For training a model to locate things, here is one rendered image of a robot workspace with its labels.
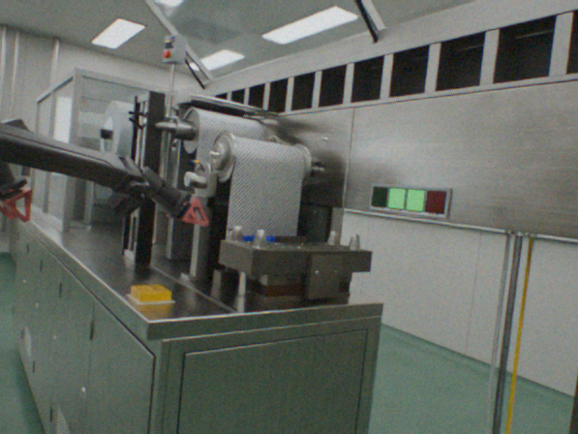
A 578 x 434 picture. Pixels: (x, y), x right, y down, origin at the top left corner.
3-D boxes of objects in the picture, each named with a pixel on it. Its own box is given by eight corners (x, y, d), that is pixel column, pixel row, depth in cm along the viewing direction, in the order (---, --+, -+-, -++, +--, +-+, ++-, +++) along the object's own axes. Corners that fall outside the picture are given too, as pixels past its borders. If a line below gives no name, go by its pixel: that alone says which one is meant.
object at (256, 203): (225, 241, 124) (231, 173, 124) (294, 243, 138) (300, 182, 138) (226, 241, 124) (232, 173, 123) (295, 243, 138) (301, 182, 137)
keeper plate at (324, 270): (303, 296, 116) (308, 254, 116) (332, 294, 122) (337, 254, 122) (309, 299, 114) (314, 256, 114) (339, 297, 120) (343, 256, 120)
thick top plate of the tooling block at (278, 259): (218, 263, 119) (221, 239, 119) (333, 262, 143) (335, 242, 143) (250, 275, 106) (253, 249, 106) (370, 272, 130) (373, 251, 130)
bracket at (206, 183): (179, 277, 130) (189, 170, 129) (199, 276, 134) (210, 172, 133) (186, 281, 126) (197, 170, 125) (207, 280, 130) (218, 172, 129)
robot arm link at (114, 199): (135, 182, 99) (118, 155, 102) (100, 217, 102) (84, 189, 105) (168, 193, 110) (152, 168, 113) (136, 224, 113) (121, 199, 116)
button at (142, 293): (130, 295, 104) (131, 285, 104) (160, 294, 108) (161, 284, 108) (139, 303, 98) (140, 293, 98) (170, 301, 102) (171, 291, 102)
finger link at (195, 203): (203, 236, 115) (175, 215, 110) (192, 232, 120) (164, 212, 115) (218, 214, 117) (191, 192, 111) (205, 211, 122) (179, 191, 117)
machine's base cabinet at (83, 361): (10, 345, 295) (18, 213, 290) (111, 335, 333) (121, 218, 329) (123, 746, 93) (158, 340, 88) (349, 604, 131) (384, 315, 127)
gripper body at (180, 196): (179, 218, 110) (155, 200, 106) (164, 213, 118) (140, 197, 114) (194, 196, 112) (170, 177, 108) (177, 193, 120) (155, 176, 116)
